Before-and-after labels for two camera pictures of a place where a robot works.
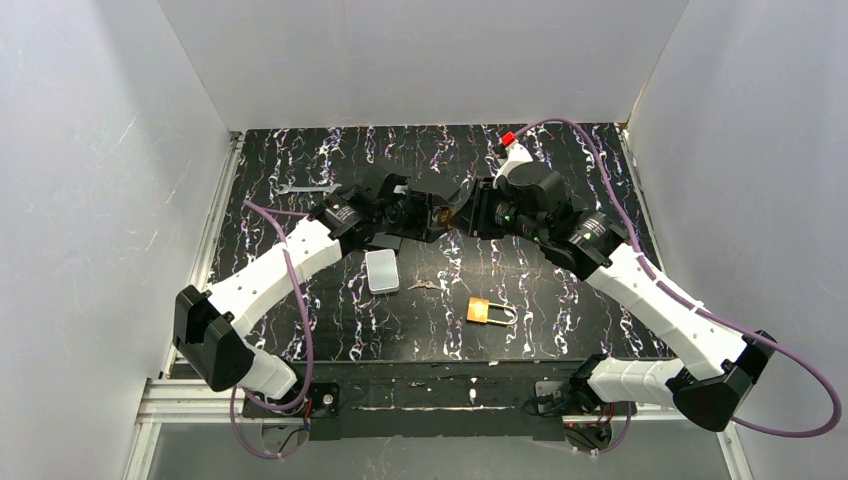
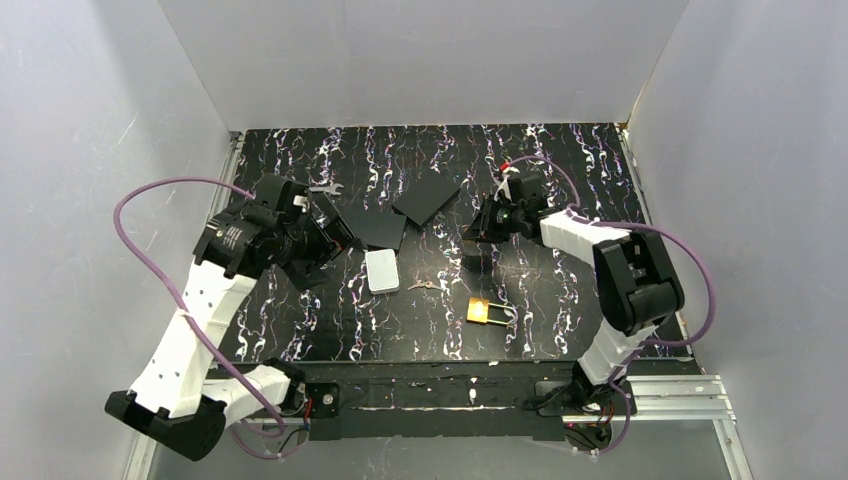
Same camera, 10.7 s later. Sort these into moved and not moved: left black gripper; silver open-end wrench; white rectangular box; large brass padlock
Moved: left black gripper
Not moved: white rectangular box; silver open-end wrench; large brass padlock
